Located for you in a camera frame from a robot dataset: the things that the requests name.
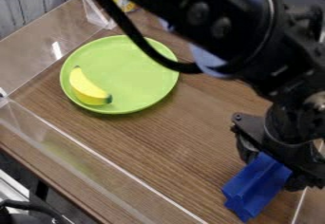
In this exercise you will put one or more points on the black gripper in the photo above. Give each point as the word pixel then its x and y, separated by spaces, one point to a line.
pixel 283 136

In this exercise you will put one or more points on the blue cross-shaped block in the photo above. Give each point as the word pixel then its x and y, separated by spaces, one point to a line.
pixel 254 185

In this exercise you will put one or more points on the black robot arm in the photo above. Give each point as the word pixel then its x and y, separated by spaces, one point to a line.
pixel 266 45

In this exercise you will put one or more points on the green plastic plate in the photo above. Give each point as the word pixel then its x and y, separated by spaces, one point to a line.
pixel 123 71

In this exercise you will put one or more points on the yellow toy banana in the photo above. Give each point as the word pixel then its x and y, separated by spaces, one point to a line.
pixel 85 90

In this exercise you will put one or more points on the yellow labelled tin can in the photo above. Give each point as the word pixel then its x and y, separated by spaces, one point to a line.
pixel 125 5

